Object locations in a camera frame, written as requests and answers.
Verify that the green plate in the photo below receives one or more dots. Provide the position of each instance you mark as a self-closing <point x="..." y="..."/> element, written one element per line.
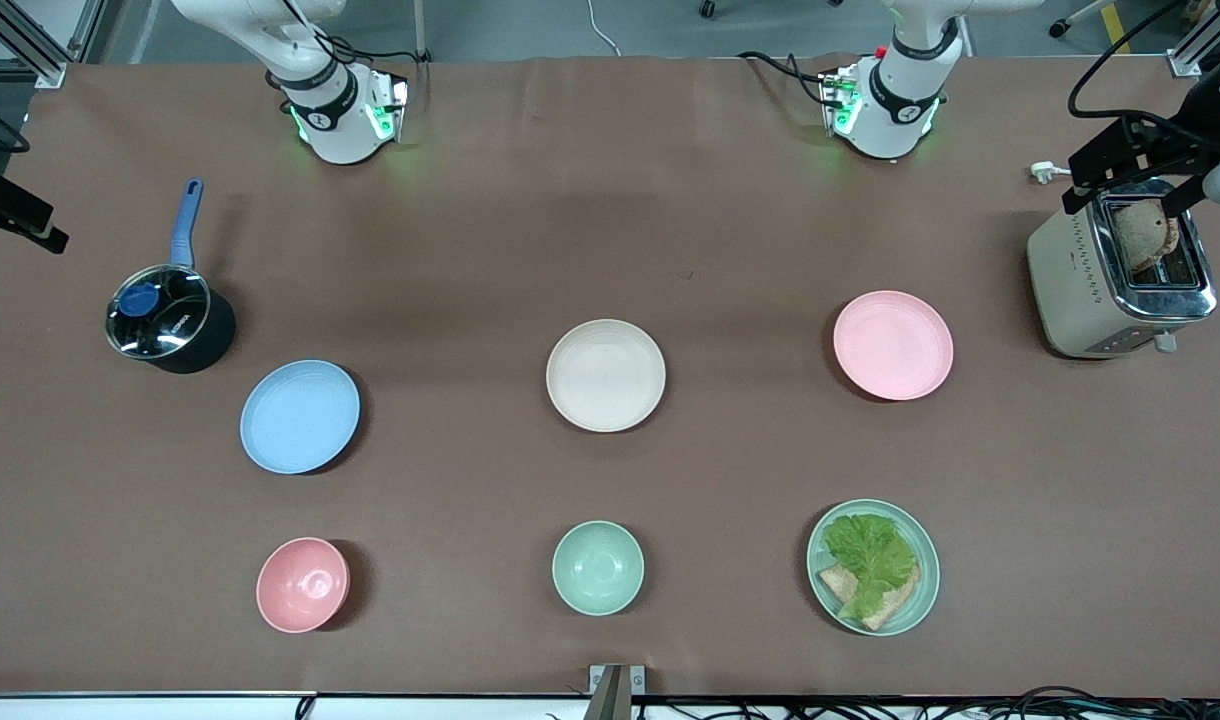
<point x="925" y="560"/>

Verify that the beige plate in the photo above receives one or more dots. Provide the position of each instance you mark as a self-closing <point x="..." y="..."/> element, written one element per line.
<point x="606" y="376"/>

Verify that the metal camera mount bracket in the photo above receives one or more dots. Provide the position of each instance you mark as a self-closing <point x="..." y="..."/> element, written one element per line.
<point x="615" y="690"/>

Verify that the pink bowl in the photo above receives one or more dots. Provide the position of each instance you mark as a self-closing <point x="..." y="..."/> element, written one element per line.
<point x="302" y="585"/>

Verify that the green bowl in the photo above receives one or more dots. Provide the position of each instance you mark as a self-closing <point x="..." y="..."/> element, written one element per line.
<point x="598" y="567"/>

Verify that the aluminium frame profile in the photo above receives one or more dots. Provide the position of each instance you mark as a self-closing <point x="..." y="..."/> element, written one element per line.
<point x="25" y="40"/>
<point x="1205" y="40"/>

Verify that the blue plate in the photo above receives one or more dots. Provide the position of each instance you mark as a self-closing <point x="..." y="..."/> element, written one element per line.
<point x="300" y="417"/>

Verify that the green lettuce leaf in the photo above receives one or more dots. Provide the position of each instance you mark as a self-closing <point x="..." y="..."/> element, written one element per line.
<point x="868" y="550"/>

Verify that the pink plate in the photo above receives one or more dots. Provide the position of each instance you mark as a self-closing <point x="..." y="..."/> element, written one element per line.
<point x="893" y="345"/>

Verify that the brown toast slice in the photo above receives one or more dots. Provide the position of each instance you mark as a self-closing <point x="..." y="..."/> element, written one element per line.
<point x="1142" y="235"/>

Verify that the brown bread slice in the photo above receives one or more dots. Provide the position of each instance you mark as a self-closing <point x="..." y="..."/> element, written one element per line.
<point x="900" y="598"/>
<point x="835" y="582"/>

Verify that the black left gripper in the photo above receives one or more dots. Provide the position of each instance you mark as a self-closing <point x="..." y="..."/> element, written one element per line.
<point x="1175" y="148"/>

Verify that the white power plug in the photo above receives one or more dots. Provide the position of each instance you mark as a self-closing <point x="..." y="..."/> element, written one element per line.
<point x="1044" y="173"/>

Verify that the silver beige toaster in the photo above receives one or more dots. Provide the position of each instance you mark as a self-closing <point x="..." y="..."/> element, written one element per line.
<point x="1080" y="290"/>

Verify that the glass lid with blue knob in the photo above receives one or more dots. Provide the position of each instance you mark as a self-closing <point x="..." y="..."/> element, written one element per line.
<point x="160" y="310"/>

